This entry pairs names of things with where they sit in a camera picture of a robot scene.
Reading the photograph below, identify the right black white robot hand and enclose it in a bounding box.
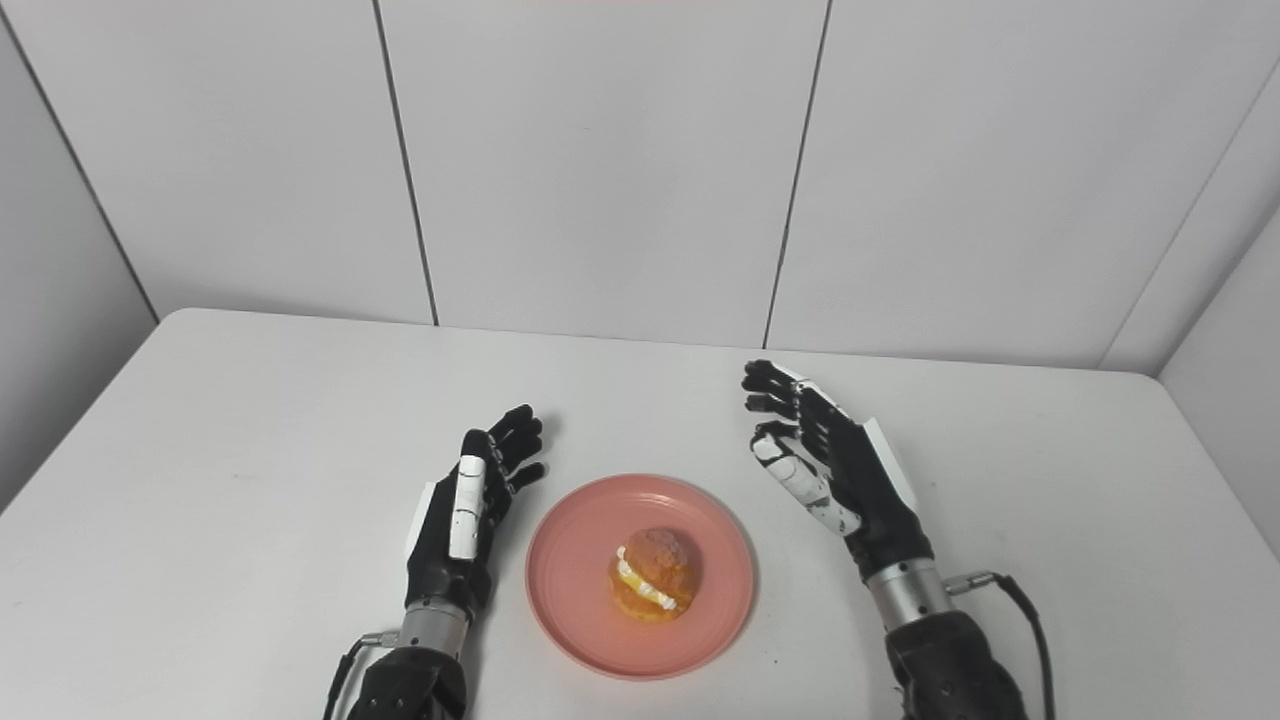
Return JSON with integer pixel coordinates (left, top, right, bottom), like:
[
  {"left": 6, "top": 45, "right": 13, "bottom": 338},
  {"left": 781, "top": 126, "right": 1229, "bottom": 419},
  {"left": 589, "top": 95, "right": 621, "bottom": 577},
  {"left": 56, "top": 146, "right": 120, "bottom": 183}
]
[{"left": 741, "top": 359, "right": 936, "bottom": 583}]

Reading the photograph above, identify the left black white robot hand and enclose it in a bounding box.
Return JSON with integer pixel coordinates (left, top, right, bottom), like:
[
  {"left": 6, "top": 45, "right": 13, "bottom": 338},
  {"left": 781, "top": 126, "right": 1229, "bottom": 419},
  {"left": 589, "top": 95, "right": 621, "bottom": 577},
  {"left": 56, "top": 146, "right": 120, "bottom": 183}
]
[{"left": 403, "top": 404, "right": 548, "bottom": 623}]

